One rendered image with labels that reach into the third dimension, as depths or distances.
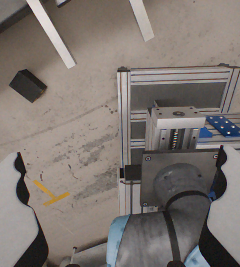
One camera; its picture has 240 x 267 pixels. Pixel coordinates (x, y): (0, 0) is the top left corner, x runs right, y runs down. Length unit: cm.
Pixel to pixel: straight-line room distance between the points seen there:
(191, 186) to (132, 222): 18
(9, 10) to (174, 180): 77
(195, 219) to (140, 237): 12
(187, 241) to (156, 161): 20
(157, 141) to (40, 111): 129
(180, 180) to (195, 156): 8
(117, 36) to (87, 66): 31
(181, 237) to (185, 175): 16
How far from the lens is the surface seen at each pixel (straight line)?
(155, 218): 43
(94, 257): 309
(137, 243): 41
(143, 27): 57
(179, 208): 46
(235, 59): 170
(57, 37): 61
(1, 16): 83
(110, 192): 214
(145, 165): 51
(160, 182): 51
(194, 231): 42
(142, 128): 138
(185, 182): 49
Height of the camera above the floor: 142
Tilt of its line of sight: 61 degrees down
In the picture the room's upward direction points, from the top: 178 degrees clockwise
